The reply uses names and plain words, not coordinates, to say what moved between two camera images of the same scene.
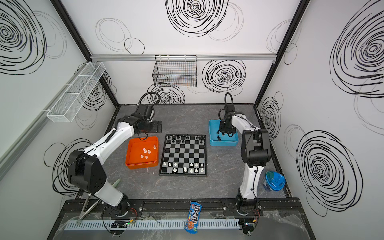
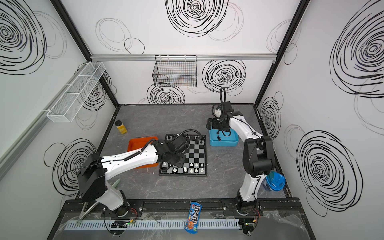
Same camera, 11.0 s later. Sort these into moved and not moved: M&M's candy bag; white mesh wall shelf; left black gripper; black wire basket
Moved: left black gripper
Not moved: M&M's candy bag; black wire basket; white mesh wall shelf
